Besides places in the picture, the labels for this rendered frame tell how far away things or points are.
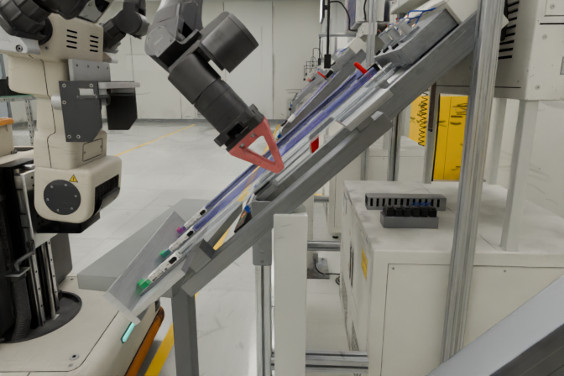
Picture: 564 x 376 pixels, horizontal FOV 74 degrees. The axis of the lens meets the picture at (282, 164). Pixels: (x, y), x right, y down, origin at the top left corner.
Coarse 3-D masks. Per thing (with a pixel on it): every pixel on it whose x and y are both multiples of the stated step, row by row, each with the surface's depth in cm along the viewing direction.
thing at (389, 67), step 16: (352, 96) 53; (336, 112) 53; (320, 128) 54; (304, 144) 54; (288, 160) 55; (272, 176) 55; (224, 208) 57; (208, 224) 57; (192, 240) 57; (144, 288) 59
